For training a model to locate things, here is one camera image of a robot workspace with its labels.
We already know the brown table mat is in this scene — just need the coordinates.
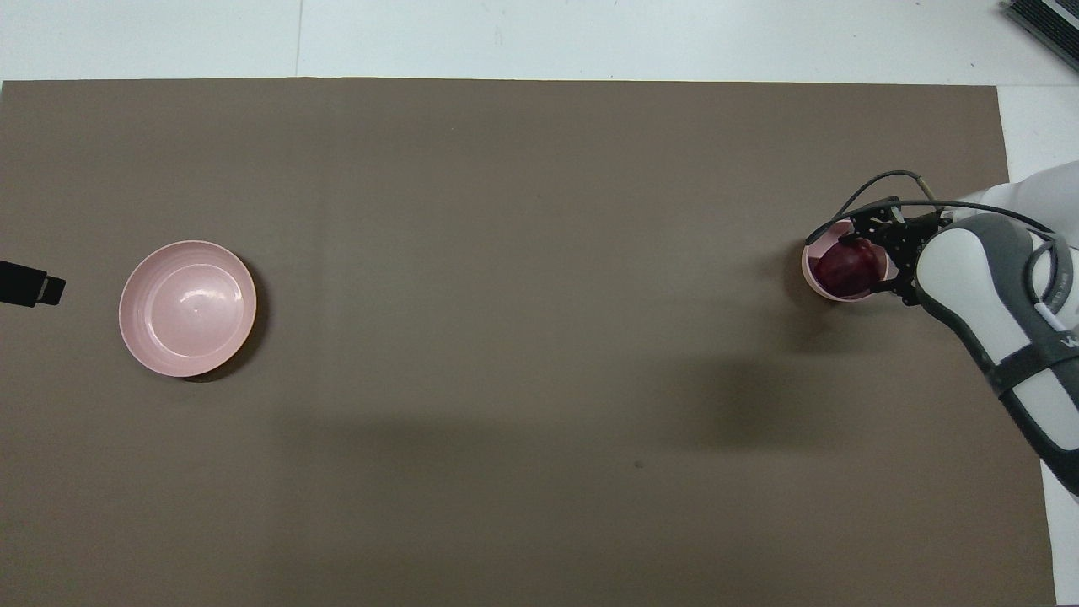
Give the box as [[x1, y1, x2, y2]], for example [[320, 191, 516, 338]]
[[0, 78, 1058, 607]]

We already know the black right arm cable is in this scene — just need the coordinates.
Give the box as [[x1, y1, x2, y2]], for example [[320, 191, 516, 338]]
[[804, 169, 1073, 314]]

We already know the dark ribbed device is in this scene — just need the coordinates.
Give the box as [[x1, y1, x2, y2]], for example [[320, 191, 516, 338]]
[[1001, 0, 1079, 73]]

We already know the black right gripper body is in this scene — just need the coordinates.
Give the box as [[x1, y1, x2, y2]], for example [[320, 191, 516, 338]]
[[890, 218, 937, 283]]

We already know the dark red apple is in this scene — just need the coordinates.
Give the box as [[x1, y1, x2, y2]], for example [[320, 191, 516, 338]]
[[813, 238, 880, 298]]

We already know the pink plate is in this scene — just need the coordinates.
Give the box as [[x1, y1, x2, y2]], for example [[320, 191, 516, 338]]
[[118, 239, 258, 379]]

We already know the pink bowl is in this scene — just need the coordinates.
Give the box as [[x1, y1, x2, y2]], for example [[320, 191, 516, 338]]
[[800, 217, 892, 304]]

